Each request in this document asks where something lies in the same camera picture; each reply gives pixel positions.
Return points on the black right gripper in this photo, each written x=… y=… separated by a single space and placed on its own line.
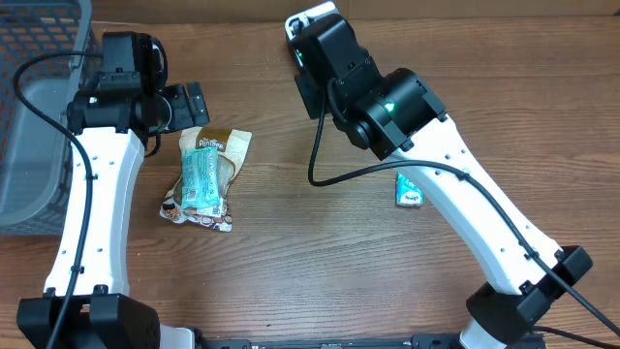
x=316 y=96

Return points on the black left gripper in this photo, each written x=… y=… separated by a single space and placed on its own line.
x=185 y=117

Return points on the brown white snack bag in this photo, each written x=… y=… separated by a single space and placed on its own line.
x=232 y=146

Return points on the teal wipes packet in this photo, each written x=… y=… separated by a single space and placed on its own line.
x=200 y=183

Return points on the small teal white box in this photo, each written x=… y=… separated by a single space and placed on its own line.
x=407 y=194

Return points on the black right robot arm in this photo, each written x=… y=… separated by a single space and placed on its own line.
x=403 y=122

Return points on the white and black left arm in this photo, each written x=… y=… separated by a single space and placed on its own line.
x=113 y=125

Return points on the white barcode scanner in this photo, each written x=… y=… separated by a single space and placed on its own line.
x=296 y=23

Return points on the dark grey plastic basket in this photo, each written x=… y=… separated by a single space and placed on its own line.
x=36 y=160

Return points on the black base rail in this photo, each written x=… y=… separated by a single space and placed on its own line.
x=419 y=341

